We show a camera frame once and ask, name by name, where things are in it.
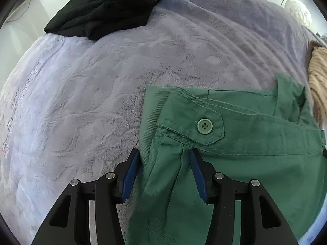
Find white pillow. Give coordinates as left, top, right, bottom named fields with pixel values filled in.
left=284, top=0, right=312, bottom=28

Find lavender plush bed blanket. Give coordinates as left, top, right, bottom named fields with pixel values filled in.
left=1, top=0, right=326, bottom=244

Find black folded garment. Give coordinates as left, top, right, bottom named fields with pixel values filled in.
left=44, top=0, right=161, bottom=40

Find green trousers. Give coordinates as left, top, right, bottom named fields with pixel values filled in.
left=126, top=75, right=326, bottom=244

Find cream striped blanket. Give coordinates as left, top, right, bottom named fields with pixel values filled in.
left=308, top=47, right=327, bottom=127

